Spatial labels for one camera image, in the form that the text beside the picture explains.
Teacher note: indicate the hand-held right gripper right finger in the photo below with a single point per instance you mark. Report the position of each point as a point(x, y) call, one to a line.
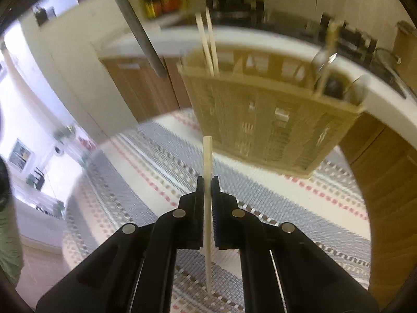
point(216, 228)

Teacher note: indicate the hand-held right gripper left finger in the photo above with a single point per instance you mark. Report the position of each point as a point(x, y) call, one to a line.
point(194, 216)

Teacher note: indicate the beige plastic utensil basket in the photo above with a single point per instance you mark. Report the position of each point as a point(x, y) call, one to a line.
point(260, 120)

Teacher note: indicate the striped woven mat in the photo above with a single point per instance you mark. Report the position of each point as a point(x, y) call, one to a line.
point(146, 169)

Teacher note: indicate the wooden base cabinet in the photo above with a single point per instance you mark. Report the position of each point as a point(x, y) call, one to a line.
point(140, 88)

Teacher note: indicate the green potted plant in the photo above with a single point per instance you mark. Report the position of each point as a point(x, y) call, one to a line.
point(65, 133)

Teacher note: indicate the dark chair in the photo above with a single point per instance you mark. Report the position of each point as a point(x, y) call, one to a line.
point(35, 178)

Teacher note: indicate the person's green shirt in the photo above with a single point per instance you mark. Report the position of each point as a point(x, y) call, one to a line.
point(9, 241)

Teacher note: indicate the white kitchen countertop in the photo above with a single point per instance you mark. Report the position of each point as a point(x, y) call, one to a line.
point(277, 40)

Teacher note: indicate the clear pointed plastic utensil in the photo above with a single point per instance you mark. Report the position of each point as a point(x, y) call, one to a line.
point(330, 62)

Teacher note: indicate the black gas stove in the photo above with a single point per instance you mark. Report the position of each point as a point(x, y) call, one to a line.
point(355, 42)

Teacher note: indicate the glass pot lid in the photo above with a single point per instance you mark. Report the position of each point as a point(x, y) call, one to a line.
point(387, 57)

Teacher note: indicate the beige pot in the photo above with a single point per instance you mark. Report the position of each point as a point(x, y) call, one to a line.
point(407, 42)

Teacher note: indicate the framed wall picture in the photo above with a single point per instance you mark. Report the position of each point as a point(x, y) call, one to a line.
point(20, 155)

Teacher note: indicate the dark wall switch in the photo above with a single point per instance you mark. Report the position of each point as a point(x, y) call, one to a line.
point(44, 14)

